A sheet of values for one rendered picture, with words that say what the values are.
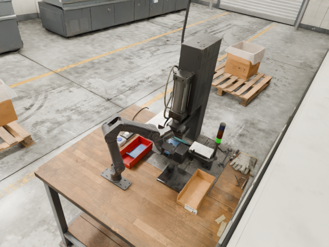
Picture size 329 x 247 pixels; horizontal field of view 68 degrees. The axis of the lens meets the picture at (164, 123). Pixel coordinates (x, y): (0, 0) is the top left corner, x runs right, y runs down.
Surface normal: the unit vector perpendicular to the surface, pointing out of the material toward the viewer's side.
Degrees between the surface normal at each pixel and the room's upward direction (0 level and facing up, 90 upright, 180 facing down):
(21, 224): 0
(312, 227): 0
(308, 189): 0
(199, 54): 90
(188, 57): 90
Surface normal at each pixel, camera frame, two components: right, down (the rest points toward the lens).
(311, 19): -0.59, 0.45
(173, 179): 0.09, -0.80
